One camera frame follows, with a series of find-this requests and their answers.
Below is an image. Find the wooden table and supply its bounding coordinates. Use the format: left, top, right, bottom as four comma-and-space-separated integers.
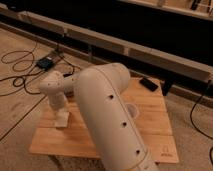
29, 77, 179, 163

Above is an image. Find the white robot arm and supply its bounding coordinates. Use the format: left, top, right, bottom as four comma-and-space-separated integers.
39, 63, 159, 171

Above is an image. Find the black cable at right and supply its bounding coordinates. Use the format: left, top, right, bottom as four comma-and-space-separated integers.
189, 79, 213, 166

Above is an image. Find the black power adapter box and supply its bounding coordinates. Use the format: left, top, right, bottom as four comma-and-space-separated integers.
36, 57, 54, 70

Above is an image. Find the ceramic cup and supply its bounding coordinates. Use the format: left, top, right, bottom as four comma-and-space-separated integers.
126, 103, 139, 118

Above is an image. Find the black phone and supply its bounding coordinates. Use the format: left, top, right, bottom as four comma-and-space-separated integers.
140, 78, 158, 92

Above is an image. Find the black cable on floor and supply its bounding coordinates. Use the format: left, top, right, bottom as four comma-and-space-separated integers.
0, 39, 76, 141

